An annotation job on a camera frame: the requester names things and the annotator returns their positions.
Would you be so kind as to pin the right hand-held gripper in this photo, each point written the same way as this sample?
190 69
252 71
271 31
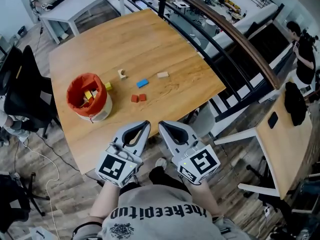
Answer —
200 162

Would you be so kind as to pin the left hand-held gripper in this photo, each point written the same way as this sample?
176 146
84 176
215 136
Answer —
110 167

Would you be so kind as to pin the red toy block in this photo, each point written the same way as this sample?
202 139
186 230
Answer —
134 98
142 97

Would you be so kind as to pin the orange-lined beige fabric container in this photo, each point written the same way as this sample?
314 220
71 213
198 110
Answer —
100 109

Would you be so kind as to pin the blue toy block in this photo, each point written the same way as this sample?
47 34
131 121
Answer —
142 83

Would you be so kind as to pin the yellow toy block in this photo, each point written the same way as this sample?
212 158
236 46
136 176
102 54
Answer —
108 86

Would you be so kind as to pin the heap of mixed toy blocks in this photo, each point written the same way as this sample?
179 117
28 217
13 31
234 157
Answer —
88 95

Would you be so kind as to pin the natural wood arch toy block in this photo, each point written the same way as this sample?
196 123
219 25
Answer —
123 76

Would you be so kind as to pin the person's right forearm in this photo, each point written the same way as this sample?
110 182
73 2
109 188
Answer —
205 199

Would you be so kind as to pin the person's left forearm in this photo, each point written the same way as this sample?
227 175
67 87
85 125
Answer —
105 199

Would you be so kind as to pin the person's white shoe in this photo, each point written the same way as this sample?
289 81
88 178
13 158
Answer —
160 162

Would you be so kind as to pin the grey chair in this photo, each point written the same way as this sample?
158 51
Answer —
205 120

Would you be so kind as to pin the person's black trousers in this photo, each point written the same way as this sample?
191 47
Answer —
167 177

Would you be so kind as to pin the person's grey printed shirt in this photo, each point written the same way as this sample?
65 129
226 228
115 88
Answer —
160 216

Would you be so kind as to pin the black flat pouch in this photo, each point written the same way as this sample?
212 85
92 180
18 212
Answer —
272 120

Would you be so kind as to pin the wooden side table white legs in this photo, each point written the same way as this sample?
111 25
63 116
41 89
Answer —
285 146

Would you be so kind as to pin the black office chair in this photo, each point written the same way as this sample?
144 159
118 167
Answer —
27 94

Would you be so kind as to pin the black bag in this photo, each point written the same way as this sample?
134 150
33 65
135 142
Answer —
296 104

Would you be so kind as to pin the black railing with wooden handrail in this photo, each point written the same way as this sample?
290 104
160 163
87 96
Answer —
225 21

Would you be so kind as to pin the black stand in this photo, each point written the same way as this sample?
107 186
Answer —
17 199

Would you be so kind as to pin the black waste bin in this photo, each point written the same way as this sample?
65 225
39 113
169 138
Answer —
22 31

